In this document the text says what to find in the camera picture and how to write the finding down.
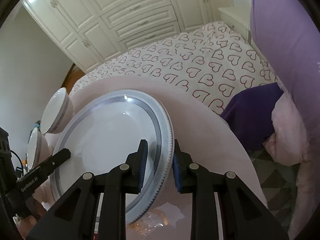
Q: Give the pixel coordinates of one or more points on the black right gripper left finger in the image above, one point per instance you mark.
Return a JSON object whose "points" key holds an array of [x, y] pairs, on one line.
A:
{"points": [[95, 200]]}

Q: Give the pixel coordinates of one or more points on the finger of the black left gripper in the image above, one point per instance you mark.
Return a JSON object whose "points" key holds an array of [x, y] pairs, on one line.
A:
{"points": [[38, 175]]}

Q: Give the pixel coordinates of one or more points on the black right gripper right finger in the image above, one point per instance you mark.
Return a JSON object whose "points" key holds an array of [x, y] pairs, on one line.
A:
{"points": [[222, 201]]}

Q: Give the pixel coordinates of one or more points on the white bowl grey stripe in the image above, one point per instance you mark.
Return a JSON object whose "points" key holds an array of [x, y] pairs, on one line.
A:
{"points": [[58, 113]]}

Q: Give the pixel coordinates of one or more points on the grey rimmed white plate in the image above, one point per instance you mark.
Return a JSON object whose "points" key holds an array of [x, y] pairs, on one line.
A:
{"points": [[105, 132]]}

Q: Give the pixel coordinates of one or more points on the white bowl red pattern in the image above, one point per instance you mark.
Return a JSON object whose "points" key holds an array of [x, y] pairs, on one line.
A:
{"points": [[37, 149]]}

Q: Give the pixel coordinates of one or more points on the pale pink blanket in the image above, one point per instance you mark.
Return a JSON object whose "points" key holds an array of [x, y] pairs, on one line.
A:
{"points": [[289, 145]]}

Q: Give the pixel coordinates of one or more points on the pink cartoon round tablecloth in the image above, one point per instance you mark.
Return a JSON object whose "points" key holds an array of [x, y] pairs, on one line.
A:
{"points": [[199, 132]]}

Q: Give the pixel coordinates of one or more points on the dark purple cloth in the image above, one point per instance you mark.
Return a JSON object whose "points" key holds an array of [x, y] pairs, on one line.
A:
{"points": [[249, 112]]}

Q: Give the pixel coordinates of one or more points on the heart pattern bed sheet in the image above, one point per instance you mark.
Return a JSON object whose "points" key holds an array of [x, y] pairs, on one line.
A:
{"points": [[212, 63]]}

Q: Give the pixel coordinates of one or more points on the cream wardrobe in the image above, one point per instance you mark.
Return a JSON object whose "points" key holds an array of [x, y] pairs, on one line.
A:
{"points": [[91, 32]]}

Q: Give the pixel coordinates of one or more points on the purple floral quilt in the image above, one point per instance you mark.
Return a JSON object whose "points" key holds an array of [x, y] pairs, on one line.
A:
{"points": [[288, 38]]}

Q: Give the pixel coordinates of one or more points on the cream nightstand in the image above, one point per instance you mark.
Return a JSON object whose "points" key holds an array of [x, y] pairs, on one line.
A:
{"points": [[237, 18]]}

